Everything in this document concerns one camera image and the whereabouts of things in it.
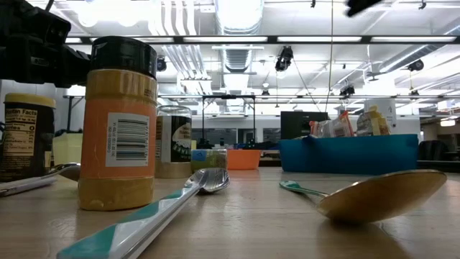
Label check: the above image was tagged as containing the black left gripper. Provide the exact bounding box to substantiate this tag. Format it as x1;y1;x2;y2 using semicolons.
0;0;93;89

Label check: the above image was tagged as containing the orange spice bottle black cap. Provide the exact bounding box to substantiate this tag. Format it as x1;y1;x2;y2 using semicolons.
78;35;159;212

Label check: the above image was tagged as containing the dark jar yellow lid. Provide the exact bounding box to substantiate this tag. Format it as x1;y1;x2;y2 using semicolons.
0;92;57;183

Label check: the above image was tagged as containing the red ramen packet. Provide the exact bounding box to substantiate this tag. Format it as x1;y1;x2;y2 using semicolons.
308;110;355;139

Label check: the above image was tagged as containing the clear glass seasoning jar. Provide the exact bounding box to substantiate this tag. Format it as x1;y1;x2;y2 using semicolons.
155;104;193;180

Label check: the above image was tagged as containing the green-labelled spice bottle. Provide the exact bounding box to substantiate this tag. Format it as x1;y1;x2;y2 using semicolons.
190;148;229;173

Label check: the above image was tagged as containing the strip light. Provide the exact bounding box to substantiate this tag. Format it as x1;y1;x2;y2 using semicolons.
369;35;457;43
276;35;362;43

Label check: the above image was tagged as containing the yellow plastic bin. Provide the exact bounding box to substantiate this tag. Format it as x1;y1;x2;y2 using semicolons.
52;132;84;167

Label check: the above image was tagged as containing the black display screen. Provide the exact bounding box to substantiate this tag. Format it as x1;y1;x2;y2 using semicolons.
280;111;329;140

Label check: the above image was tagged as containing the blue plastic bin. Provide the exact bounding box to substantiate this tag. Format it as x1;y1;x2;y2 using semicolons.
278;133;420;176

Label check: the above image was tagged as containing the black office chair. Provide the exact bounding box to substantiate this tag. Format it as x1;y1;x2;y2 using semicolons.
418;140;447;162

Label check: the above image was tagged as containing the orange plastic bowl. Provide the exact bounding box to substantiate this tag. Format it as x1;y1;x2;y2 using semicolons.
226;148;263;171

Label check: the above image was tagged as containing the spoon red handle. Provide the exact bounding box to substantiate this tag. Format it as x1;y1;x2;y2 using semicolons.
0;162;82;198

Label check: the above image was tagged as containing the ceiling air duct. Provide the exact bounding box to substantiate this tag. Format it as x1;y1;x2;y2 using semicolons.
214;0;265;73

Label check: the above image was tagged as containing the spoon lavender handle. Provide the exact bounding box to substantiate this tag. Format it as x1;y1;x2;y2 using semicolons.
0;175;58;197

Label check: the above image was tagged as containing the spoon teal patterned handle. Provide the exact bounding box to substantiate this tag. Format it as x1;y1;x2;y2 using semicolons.
56;166;231;259

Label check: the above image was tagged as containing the gold spoon green handle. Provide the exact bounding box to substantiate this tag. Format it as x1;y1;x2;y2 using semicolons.
278;168;449;224

